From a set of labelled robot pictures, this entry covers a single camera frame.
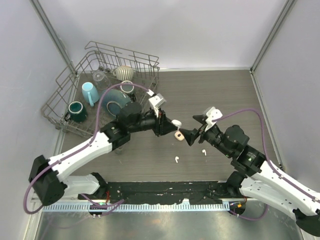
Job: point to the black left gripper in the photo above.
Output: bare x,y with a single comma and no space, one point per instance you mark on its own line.
163,125

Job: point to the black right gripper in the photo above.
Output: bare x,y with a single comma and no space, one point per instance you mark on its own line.
191,135

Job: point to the white earbud charging case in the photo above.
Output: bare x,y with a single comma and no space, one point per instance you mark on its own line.
176,123

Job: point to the beige earbud charging case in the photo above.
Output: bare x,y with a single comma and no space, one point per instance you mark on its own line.
179,136

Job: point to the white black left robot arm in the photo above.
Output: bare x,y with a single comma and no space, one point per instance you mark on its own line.
51,178

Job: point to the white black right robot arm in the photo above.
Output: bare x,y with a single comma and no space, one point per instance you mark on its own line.
257,177

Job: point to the white rimmed teal cup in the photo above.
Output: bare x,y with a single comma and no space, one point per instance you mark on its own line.
127,87

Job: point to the teal ceramic plate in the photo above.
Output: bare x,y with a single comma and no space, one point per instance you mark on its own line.
113,101

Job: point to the striped beige mug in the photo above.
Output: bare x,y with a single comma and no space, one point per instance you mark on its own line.
123,73

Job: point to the clear drinking glass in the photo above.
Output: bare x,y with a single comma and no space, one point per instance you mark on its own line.
100,80

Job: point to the light blue mug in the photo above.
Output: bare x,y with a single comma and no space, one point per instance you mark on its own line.
90,93

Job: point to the dark green mug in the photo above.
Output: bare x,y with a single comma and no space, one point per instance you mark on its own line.
76,112

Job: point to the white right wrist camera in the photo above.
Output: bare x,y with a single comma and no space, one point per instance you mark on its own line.
211,116

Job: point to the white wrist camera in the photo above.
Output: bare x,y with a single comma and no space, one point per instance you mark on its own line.
211,116
155,101

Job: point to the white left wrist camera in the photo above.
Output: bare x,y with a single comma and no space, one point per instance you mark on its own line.
155,101

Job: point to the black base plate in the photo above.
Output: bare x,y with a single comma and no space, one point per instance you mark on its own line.
169,192

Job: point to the grey wire dish rack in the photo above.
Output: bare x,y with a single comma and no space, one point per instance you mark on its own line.
98,66

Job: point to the white cable duct strip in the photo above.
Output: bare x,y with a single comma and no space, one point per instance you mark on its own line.
128,208

